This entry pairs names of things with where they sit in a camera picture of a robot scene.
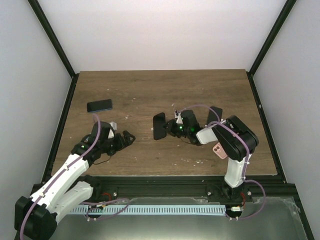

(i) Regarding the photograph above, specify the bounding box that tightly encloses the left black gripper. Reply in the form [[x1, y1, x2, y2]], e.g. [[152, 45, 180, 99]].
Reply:
[[100, 131, 136, 157]]

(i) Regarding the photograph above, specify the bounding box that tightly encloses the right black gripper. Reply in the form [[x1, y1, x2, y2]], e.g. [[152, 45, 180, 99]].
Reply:
[[160, 119, 190, 139]]

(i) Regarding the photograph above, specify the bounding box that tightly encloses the black phone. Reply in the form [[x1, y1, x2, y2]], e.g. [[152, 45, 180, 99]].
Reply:
[[152, 112, 167, 141], [86, 99, 113, 113]]

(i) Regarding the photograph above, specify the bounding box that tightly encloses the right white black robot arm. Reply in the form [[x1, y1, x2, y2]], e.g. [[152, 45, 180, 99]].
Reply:
[[153, 112, 259, 202]]

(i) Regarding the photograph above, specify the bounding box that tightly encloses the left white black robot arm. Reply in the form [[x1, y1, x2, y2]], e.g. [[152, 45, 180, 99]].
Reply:
[[14, 121, 136, 240]]

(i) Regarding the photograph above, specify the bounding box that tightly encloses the black phone case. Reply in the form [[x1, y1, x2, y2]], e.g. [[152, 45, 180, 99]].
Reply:
[[206, 106, 223, 125]]

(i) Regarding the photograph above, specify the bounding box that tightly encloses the black phone in blue case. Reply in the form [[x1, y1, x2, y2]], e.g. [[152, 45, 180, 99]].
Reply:
[[86, 99, 113, 113]]

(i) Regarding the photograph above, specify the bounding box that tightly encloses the pink phone case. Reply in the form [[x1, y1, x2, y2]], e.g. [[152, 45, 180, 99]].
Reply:
[[212, 142, 228, 159]]

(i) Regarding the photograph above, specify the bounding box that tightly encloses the metal sheet panel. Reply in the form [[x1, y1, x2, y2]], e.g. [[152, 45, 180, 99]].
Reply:
[[49, 197, 313, 240]]

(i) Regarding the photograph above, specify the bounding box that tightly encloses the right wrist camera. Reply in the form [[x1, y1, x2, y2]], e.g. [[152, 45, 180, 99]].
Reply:
[[174, 109, 198, 127]]

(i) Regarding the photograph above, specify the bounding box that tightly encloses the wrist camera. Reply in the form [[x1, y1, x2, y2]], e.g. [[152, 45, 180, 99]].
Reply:
[[109, 121, 117, 131], [174, 109, 198, 127]]

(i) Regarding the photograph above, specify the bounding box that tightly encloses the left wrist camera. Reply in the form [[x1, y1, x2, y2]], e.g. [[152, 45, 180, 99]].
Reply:
[[109, 121, 117, 131]]

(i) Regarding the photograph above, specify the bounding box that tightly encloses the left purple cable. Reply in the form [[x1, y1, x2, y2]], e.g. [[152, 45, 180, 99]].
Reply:
[[19, 113, 102, 240]]

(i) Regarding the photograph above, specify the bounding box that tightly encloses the purple cable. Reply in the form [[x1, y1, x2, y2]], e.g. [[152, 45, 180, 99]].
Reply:
[[177, 105, 251, 166], [19, 113, 102, 240]]

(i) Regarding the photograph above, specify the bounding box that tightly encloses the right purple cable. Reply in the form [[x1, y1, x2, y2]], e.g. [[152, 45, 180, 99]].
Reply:
[[177, 105, 251, 166]]

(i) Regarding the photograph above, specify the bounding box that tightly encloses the light blue slotted cable duct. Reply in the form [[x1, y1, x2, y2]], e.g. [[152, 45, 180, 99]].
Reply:
[[70, 205, 226, 216]]

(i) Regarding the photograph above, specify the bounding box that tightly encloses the black aluminium frame rail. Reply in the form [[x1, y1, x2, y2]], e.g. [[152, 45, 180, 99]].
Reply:
[[93, 175, 298, 204]]

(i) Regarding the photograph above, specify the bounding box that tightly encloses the left black frame post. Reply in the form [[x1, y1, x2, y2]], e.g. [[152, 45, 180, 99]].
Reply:
[[26, 0, 76, 79]]

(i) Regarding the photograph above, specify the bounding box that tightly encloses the black frame post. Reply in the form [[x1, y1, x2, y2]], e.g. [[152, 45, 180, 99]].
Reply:
[[26, 0, 76, 79], [248, 0, 298, 76]]

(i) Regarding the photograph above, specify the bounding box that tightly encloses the right black frame post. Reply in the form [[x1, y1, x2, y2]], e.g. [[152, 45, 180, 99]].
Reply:
[[248, 0, 298, 76]]

